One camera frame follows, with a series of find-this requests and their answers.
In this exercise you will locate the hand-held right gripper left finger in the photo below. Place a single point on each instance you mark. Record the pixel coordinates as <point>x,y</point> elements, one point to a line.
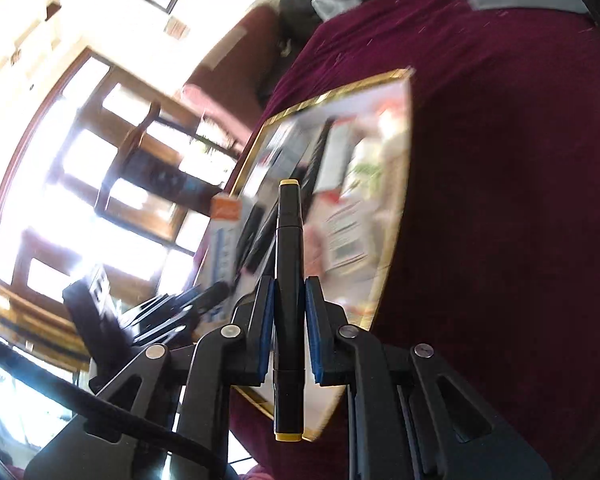
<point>266,330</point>

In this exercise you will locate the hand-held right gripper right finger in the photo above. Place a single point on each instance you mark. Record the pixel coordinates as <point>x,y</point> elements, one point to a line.
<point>314,330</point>

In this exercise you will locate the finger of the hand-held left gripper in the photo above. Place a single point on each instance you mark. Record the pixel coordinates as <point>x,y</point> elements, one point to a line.
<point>165,320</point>
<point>205,295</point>

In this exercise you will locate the black marker yellow caps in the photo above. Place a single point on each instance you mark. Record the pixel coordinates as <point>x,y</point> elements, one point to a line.
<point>289,270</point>

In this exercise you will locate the white box with gold rim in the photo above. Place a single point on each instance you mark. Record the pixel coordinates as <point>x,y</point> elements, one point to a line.
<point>375,97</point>

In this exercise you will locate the white red label carton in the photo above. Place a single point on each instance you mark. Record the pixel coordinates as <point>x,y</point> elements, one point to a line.
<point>345,240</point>

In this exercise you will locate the dark wooden chair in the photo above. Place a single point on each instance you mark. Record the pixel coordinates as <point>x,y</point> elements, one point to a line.
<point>130,155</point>

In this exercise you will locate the brown sofa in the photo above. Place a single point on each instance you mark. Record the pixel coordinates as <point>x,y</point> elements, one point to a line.
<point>235,55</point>

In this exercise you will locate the black leather sofa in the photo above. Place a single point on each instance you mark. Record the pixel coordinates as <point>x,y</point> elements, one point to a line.
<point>300,35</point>

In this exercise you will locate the white plastic bag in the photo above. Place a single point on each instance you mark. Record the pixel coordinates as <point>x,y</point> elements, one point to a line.
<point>332,7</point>

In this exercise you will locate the wall switch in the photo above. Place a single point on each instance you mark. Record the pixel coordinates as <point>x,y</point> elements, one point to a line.
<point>176,27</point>

